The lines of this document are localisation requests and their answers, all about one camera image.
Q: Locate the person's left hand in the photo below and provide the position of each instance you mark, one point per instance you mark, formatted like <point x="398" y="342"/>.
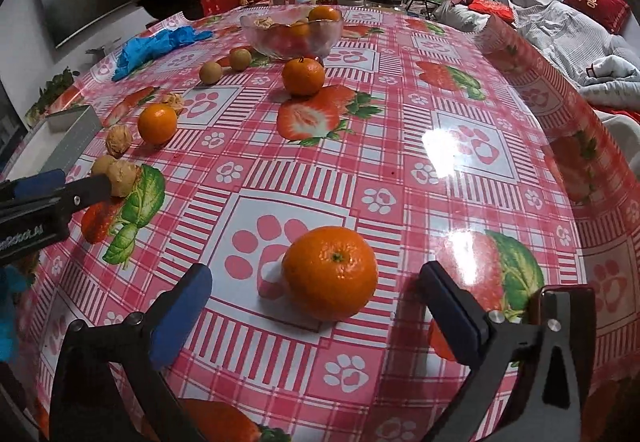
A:
<point x="7" y="317"/>

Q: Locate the red garment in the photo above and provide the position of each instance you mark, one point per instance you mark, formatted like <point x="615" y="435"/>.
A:
<point x="492" y="8"/>

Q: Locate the red pillow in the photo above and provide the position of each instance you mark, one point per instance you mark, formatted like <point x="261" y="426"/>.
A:
<point x="595" y="4"/>

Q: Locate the pile of blue disposable gloves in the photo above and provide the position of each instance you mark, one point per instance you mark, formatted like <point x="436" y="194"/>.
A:
<point x="152" y="48"/>

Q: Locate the pile of cherry tomatoes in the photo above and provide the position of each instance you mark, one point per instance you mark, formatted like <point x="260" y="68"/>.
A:
<point x="285" y="43"/>

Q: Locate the mandarin orange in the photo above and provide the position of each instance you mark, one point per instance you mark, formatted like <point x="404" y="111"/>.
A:
<point x="303" y="77"/>
<point x="300" y="28"/>
<point x="324" y="13"/>
<point x="157" y="124"/>
<point x="330" y="277"/>

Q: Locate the grey tray with white inside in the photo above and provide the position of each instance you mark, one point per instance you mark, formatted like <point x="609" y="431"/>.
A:
<point x="75" y="132"/>

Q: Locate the walnut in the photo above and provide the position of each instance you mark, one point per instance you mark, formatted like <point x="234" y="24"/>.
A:
<point x="126" y="176"/>
<point x="119" y="141"/>
<point x="173" y="102"/>

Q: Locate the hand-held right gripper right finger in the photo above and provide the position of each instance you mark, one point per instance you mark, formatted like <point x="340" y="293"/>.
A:
<point x="450" y="317"/>

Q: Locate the white quilt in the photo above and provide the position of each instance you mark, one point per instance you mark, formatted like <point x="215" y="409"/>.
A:
<point x="615" y="72"/>

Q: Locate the red gift box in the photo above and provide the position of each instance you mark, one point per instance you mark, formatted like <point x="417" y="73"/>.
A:
<point x="215" y="0"/>

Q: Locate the clear glass bowl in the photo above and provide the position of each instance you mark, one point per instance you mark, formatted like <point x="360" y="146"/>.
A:
<point x="265" y="44"/>

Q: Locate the grey striped blanket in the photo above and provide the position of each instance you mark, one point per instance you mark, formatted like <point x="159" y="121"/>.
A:
<point x="565" y="32"/>

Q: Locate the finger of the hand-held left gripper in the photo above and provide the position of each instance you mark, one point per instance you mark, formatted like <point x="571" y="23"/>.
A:
<point x="90" y="192"/>
<point x="40" y="182"/>

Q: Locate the kiwi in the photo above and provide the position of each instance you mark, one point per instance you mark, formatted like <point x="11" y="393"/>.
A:
<point x="102" y="165"/>
<point x="239" y="58"/>
<point x="210" y="72"/>

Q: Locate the green potted plant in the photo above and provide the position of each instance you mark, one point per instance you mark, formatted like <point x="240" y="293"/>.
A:
<point x="50" y="92"/>

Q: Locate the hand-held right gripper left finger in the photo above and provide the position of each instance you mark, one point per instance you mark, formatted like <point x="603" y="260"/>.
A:
<point x="185" y="317"/>

